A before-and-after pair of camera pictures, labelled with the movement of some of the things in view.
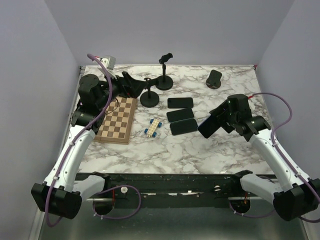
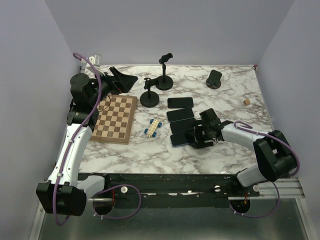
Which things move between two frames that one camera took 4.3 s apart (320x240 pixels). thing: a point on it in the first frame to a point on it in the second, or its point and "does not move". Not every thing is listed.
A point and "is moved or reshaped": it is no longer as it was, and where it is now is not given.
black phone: [179, 115] does not move
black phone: [184, 127] does not move
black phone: [180, 102] does not move
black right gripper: [226, 126] to [199, 141]
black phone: [210, 125] is moved or reshaped
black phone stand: [165, 82] does not move
